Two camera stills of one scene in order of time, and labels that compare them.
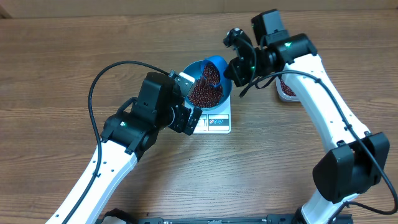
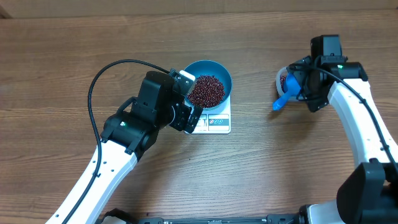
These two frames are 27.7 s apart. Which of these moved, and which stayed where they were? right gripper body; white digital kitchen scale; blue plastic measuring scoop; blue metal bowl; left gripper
Moved: blue plastic measuring scoop; right gripper body
Stayed: white digital kitchen scale; left gripper; blue metal bowl
